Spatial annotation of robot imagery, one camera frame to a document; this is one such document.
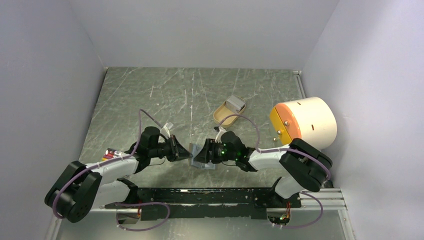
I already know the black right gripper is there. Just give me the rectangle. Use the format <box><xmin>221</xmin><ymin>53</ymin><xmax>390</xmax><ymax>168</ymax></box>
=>
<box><xmin>193</xmin><ymin>138</ymin><xmax>238</xmax><ymax>164</ymax></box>

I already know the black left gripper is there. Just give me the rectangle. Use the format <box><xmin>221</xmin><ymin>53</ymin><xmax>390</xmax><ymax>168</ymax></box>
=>
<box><xmin>149</xmin><ymin>134</ymin><xmax>193</xmax><ymax>162</ymax></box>

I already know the grey card holder wallet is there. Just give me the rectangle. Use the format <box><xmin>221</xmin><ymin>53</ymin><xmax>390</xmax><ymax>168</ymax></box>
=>
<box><xmin>188</xmin><ymin>143</ymin><xmax>217</xmax><ymax>170</ymax></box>

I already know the stack of credit cards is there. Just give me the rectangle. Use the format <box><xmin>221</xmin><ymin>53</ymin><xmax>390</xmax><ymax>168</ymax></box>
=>
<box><xmin>224</xmin><ymin>95</ymin><xmax>246</xmax><ymax>114</ymax></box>

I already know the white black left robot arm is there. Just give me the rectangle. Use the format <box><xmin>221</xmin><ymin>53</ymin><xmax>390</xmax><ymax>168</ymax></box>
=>
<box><xmin>44</xmin><ymin>126</ymin><xmax>193</xmax><ymax>223</ymax></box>

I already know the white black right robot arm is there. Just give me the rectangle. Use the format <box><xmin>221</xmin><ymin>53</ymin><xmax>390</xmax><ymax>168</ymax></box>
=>
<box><xmin>191</xmin><ymin>131</ymin><xmax>333</xmax><ymax>207</ymax></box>

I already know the beige oval tray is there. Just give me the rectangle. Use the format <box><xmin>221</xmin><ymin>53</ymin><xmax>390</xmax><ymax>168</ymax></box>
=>
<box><xmin>213</xmin><ymin>96</ymin><xmax>247</xmax><ymax>128</ymax></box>

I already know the pack of coloured markers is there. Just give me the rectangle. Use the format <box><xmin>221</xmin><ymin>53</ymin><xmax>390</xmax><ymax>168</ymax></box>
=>
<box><xmin>101</xmin><ymin>148</ymin><xmax>124</xmax><ymax>162</ymax></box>

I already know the cream cylinder orange lid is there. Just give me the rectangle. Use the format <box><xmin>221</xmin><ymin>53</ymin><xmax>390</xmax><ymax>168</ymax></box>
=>
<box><xmin>269</xmin><ymin>97</ymin><xmax>338</xmax><ymax>150</ymax></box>

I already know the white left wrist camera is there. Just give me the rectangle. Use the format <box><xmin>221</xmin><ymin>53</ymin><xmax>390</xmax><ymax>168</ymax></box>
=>
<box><xmin>160</xmin><ymin>122</ymin><xmax>174</xmax><ymax>138</ymax></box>

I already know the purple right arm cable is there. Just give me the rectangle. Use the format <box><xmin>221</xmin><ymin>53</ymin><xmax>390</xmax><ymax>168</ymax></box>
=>
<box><xmin>215</xmin><ymin>113</ymin><xmax>331</xmax><ymax>230</ymax></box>

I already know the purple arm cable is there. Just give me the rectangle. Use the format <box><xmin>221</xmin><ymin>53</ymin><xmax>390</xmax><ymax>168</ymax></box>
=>
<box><xmin>215</xmin><ymin>113</ymin><xmax>331</xmax><ymax>230</ymax></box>
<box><xmin>52</xmin><ymin>108</ymin><xmax>172</xmax><ymax>232</ymax></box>

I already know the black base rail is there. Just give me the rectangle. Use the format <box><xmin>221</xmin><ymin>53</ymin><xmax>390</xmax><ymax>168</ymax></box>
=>
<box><xmin>104</xmin><ymin>187</ymin><xmax>302</xmax><ymax>222</ymax></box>

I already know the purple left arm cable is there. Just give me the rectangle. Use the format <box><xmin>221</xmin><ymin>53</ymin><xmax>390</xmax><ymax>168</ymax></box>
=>
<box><xmin>52</xmin><ymin>108</ymin><xmax>172</xmax><ymax>232</ymax></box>

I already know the aluminium frame rail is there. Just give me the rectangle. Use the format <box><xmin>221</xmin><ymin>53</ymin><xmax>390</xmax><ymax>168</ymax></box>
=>
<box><xmin>45</xmin><ymin>184</ymin><xmax>347</xmax><ymax>232</ymax></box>

